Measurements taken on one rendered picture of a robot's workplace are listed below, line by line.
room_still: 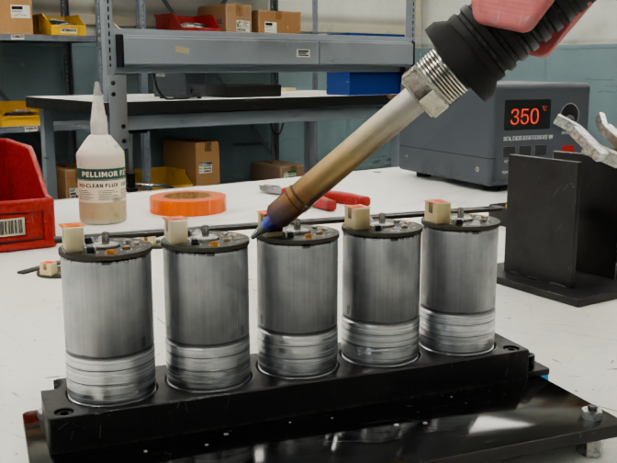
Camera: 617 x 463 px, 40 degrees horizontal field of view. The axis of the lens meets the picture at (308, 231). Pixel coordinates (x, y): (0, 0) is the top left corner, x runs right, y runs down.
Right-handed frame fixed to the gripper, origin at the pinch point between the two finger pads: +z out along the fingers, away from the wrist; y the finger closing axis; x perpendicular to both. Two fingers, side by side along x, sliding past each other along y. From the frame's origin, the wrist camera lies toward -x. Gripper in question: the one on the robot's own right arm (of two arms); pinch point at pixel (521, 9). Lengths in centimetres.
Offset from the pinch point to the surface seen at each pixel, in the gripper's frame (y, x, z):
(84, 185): -24.9, -34.3, 11.0
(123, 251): 3.3, -7.4, 9.0
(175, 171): -385, -289, 27
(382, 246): -2.1, -2.5, 7.0
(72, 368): 3.4, -7.9, 12.5
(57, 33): -293, -315, -25
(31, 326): -6.5, -18.6, 15.4
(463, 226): -4.0, -0.9, 5.7
